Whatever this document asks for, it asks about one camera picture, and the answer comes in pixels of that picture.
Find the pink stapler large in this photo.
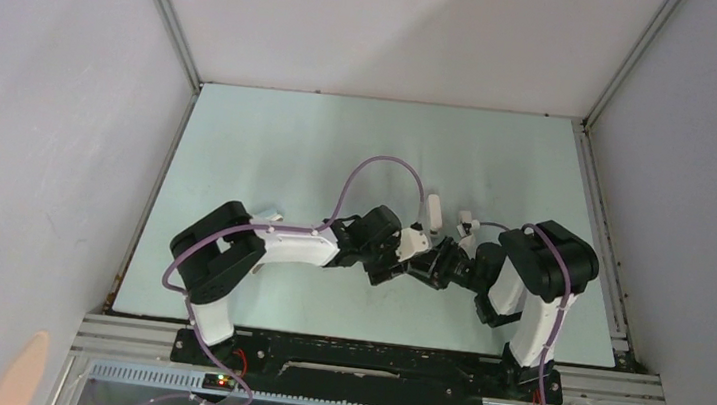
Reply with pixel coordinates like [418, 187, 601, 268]
[425, 193, 444, 236]

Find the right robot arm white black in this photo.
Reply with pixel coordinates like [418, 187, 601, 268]
[408, 220, 600, 398]

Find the aluminium corner frame post left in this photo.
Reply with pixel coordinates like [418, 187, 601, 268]
[153, 0, 203, 94]

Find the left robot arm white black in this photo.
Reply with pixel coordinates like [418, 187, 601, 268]
[162, 200, 431, 365]

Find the aluminium corner frame post right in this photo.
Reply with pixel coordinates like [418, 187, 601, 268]
[583, 0, 684, 132]

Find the slotted cable duct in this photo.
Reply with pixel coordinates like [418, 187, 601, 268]
[87, 358, 504, 405]

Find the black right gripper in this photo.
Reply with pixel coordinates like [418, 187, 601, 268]
[404, 230, 490, 294]

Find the pink stapler small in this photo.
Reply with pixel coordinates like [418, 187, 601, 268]
[456, 210, 481, 259]

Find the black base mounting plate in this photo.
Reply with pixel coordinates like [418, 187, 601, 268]
[169, 326, 563, 405]

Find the aluminium corner frame post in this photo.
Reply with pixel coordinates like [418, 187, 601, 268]
[583, 0, 684, 132]
[153, 0, 203, 94]

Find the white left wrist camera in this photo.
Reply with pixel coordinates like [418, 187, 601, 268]
[395, 227, 432, 263]

